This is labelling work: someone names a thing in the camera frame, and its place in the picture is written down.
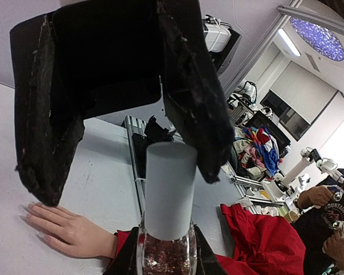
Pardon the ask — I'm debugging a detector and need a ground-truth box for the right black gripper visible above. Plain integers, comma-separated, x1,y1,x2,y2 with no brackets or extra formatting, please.
51,0,203,120

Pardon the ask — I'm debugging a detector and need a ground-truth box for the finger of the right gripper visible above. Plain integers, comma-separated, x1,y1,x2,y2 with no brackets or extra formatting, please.
157,1,234,183
10,14,85,207

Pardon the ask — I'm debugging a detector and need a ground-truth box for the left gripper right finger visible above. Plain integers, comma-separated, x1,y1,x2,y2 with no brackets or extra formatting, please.
194,225,226,275

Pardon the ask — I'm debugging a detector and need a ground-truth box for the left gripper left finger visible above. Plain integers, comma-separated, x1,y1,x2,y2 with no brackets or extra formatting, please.
104,227,139,275

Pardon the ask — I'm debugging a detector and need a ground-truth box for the glitter nail polish bottle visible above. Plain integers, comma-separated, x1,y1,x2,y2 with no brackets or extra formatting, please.
136,219,197,275

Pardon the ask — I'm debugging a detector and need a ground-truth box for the white nail polish cap brush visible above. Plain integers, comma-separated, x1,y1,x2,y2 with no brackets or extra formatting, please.
144,142,197,241

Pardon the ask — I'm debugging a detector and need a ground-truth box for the red sleeve forearm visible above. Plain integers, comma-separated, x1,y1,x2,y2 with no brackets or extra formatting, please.
103,203,306,275

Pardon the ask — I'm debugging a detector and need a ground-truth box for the mannequin hand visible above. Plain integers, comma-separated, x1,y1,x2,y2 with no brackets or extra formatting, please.
21,202,118,259

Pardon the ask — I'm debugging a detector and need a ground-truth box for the pile of colourful clothes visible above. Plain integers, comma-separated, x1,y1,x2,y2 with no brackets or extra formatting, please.
233,126,280,180

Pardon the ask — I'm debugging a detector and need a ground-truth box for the seated person dark shirt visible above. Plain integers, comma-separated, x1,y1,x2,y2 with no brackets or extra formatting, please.
292,168,344,274

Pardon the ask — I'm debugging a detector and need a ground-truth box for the round ceiling lamp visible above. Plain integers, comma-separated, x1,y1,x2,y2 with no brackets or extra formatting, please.
290,17,344,62

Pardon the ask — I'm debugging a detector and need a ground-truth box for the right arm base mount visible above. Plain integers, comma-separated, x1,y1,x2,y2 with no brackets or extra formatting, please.
132,116,177,164

